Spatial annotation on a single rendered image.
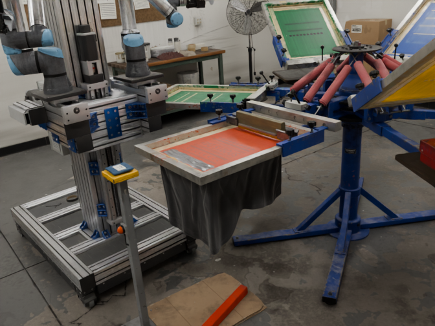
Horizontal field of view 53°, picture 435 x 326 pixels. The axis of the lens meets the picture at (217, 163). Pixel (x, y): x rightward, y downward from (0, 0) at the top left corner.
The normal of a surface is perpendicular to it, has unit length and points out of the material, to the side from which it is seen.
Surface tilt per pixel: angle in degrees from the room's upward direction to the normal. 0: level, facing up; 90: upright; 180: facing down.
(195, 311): 1
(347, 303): 0
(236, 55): 90
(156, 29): 90
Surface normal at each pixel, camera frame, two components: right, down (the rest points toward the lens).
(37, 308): -0.07, -0.92
